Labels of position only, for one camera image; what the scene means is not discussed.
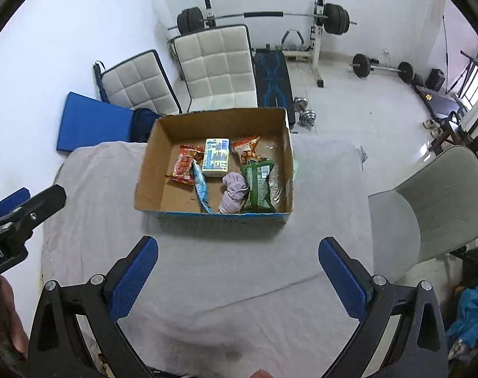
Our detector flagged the red snack packet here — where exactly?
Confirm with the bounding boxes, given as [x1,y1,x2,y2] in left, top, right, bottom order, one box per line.
[166,144,205,185]

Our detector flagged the long blue snack sachet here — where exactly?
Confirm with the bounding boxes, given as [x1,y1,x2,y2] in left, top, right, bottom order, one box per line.
[192,160,213,214]

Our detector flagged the white blue tissue pack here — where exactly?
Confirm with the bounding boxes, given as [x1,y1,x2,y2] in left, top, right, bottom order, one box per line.
[201,138,230,178]

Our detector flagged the green snack packet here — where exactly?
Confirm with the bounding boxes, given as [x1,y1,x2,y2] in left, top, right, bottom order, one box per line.
[241,160,276,213]

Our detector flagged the orange snack packet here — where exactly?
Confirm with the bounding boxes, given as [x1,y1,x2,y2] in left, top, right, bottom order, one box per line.
[231,136,261,166]

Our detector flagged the person's left hand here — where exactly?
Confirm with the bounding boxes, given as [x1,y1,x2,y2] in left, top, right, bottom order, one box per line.
[0,276,29,359]

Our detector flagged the blue cloth bag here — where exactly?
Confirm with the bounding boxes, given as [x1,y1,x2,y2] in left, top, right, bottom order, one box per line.
[446,285,478,349]

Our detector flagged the blue foam mat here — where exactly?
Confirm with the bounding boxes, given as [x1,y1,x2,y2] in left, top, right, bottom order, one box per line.
[56,92,133,152]

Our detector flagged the dark blue garment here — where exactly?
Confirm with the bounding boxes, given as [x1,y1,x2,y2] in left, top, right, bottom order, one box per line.
[130,108,160,142]

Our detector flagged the grey shell chair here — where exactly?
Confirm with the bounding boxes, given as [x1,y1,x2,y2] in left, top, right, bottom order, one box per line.
[368,146,478,282]

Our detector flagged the left white quilted chair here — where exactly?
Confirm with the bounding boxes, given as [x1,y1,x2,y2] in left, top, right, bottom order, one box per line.
[93,49,183,116]

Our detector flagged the white quilted chair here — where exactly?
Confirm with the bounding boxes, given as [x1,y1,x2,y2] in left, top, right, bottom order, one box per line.
[93,49,183,116]
[173,24,258,112]

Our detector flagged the grey table cloth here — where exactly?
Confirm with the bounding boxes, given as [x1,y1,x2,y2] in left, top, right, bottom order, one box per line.
[42,137,373,377]

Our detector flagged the open cardboard box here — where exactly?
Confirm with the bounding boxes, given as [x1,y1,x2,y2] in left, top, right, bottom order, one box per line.
[134,107,294,222]

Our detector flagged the dark wooden chair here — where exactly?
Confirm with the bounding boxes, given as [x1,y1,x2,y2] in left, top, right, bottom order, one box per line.
[428,118,478,157]

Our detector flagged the right white quilted chair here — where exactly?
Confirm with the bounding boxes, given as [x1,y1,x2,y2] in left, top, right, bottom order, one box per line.
[173,24,258,112]

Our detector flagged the treadmill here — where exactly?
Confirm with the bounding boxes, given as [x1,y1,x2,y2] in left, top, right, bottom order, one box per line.
[412,84,466,121]

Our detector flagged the chrome dumbbell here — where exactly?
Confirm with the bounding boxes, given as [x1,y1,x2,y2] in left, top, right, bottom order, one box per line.
[294,97,317,130]

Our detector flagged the black blue weight bench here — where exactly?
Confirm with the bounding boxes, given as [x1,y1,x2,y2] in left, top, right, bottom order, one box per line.
[254,49,295,129]

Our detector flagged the black speaker box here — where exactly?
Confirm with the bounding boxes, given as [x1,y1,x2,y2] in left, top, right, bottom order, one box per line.
[424,68,446,91]

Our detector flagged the floor barbell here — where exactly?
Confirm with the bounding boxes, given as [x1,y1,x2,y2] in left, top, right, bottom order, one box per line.
[350,54,415,84]

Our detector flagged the barbell on rack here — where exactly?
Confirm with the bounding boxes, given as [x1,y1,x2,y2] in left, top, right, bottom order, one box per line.
[168,3,357,35]

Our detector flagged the white squat rack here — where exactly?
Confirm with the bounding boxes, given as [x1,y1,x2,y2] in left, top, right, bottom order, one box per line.
[204,0,325,88]

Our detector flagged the grey pull handle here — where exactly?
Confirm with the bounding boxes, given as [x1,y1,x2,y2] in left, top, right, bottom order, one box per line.
[281,29,305,51]

